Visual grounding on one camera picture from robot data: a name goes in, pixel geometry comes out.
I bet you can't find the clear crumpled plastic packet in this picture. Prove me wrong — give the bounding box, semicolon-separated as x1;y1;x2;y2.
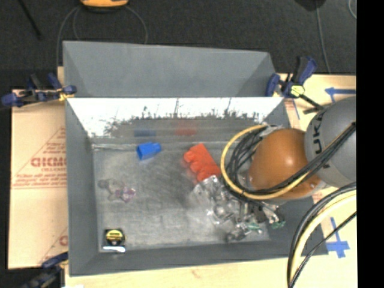
191;175;241;230

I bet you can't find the red-orange toy brick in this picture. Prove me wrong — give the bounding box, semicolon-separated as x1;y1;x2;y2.
182;143;222;185

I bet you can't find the blue toy brick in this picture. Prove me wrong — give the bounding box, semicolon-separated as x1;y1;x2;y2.
136;142;162;161

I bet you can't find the yellow and black tape measure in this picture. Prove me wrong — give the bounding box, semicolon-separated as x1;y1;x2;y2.
102;228;127;254

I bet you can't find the clear purple-tinted glass thing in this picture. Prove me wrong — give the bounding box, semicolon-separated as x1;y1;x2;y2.
97;178;137;203

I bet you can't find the grey metal bin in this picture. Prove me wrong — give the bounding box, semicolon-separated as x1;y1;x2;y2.
62;40;328;275

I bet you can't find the brown cardboard board, red print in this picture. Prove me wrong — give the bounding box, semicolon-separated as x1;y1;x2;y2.
7;92;70;270

